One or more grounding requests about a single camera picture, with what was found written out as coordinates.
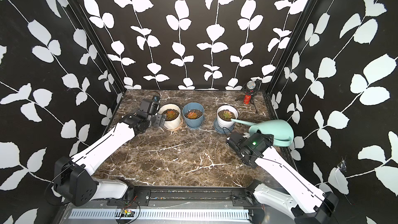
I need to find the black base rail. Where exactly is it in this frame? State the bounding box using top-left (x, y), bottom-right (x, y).
top-left (108, 186), bottom-right (260, 207)

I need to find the red glitter microphone on stand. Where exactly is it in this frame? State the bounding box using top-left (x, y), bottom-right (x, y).
top-left (235, 79), bottom-right (262, 114)

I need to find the woven coaster under left pot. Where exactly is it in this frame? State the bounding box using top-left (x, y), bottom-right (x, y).
top-left (164, 118), bottom-right (183, 131)

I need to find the blue pot middle succulent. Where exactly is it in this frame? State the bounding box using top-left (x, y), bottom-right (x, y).
top-left (182, 102), bottom-right (204, 129)

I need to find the blue saucer under right pot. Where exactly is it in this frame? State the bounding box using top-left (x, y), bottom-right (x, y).
top-left (214, 119), bottom-right (235, 135)

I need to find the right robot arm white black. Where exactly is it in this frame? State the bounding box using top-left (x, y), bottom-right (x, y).
top-left (226, 132), bottom-right (339, 224)

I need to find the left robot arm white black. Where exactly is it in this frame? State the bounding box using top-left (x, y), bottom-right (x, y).
top-left (53, 95), bottom-right (166, 206)

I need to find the mint green watering can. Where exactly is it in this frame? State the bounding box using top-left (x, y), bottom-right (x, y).
top-left (232, 119), bottom-right (294, 147)

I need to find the white slotted cable duct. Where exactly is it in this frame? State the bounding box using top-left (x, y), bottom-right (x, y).
top-left (68, 208), bottom-right (250, 222)

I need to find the white pot succulent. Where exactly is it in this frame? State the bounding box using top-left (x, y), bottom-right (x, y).
top-left (159, 104), bottom-right (182, 121)
top-left (217, 105), bottom-right (238, 129)

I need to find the small circuit board with wires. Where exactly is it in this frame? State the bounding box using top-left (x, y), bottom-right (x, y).
top-left (115, 208), bottom-right (135, 219)

